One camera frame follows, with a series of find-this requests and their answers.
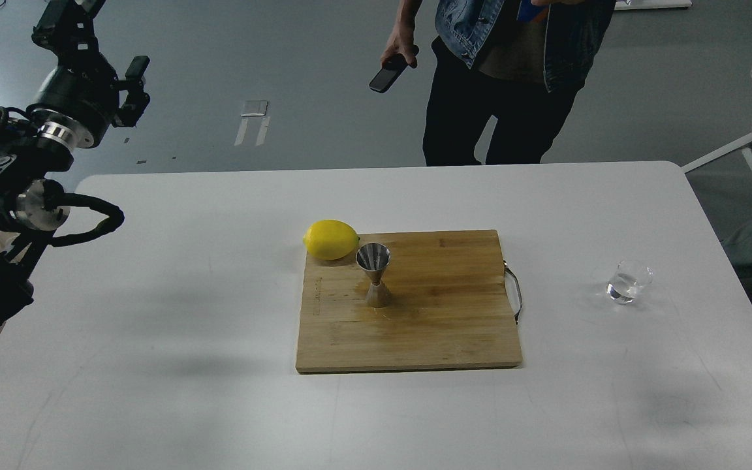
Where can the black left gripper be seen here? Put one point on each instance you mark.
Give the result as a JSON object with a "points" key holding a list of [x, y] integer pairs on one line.
{"points": [[84, 87]]}

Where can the steel double jigger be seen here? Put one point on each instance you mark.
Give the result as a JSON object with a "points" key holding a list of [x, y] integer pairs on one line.
{"points": [[373, 259]]}

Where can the clear glass cup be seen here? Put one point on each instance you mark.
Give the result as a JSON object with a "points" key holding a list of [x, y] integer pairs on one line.
{"points": [[630, 279]]}

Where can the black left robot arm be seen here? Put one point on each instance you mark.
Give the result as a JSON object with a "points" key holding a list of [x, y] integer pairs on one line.
{"points": [[35, 211]]}

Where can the bystander right hand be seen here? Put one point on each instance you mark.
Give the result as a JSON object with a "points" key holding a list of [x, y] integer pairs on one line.
{"points": [[401, 41]]}

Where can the yellow lemon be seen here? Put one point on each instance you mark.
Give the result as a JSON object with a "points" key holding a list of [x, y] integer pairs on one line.
{"points": [[330, 239]]}

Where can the black smartphone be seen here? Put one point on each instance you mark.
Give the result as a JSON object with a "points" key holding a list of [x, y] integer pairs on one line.
{"points": [[384, 79]]}

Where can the bystander in denim jacket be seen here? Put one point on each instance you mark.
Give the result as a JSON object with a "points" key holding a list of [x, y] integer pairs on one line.
{"points": [[521, 63]]}

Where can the wooden cutting board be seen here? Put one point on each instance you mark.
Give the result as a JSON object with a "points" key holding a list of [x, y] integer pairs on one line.
{"points": [[449, 308]]}

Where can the white floor bar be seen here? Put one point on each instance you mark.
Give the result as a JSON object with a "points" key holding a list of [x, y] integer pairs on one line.
{"points": [[652, 4]]}

